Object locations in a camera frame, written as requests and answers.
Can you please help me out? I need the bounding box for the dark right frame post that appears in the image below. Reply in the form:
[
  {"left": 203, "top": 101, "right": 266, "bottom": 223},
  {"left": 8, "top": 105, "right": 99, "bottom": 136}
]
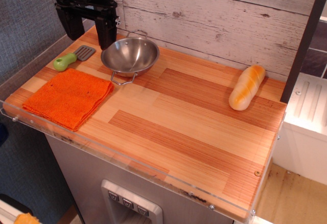
[{"left": 280, "top": 0, "right": 326, "bottom": 103}]

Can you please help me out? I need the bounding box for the silver dispenser panel with buttons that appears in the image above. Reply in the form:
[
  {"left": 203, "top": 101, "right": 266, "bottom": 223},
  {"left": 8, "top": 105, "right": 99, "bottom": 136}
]
[{"left": 101, "top": 180, "right": 164, "bottom": 223}]

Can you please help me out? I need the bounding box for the orange cloth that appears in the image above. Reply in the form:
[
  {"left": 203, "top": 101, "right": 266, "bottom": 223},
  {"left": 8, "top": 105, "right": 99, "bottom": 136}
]
[{"left": 22, "top": 69, "right": 114, "bottom": 131}]

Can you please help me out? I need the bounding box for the green handled grey spatula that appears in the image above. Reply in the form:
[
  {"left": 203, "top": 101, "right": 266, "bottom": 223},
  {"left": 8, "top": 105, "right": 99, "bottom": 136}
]
[{"left": 53, "top": 45, "right": 96, "bottom": 72}]

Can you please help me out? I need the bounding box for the grey toy fridge cabinet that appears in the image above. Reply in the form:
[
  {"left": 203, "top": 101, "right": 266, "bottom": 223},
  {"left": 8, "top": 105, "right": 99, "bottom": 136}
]
[{"left": 46, "top": 136, "right": 233, "bottom": 223}]

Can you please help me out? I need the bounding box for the white toy sink unit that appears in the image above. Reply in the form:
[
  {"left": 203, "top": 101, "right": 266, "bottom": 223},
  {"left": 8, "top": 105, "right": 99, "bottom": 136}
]
[{"left": 272, "top": 16, "right": 327, "bottom": 185}]

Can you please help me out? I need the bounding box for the clear acrylic edge guard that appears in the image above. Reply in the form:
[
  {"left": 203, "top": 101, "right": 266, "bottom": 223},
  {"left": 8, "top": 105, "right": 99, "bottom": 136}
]
[{"left": 4, "top": 95, "right": 286, "bottom": 223}]

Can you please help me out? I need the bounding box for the stainless steel bowl with handles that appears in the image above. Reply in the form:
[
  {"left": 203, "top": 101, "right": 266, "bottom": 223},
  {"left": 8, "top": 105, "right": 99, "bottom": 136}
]
[{"left": 101, "top": 30, "right": 160, "bottom": 85}]

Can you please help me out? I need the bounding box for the yellow object at corner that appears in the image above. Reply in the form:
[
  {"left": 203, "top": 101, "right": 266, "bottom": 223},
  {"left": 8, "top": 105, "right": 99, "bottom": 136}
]
[{"left": 14, "top": 213, "right": 40, "bottom": 224}]

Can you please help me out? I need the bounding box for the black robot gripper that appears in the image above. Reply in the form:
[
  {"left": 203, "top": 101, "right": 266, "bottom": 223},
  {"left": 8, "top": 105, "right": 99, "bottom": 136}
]
[{"left": 56, "top": 0, "right": 120, "bottom": 50}]

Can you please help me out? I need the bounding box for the toy bread loaf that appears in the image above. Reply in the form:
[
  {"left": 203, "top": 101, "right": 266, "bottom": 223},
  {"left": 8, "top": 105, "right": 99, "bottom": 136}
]
[{"left": 229, "top": 65, "right": 266, "bottom": 111}]

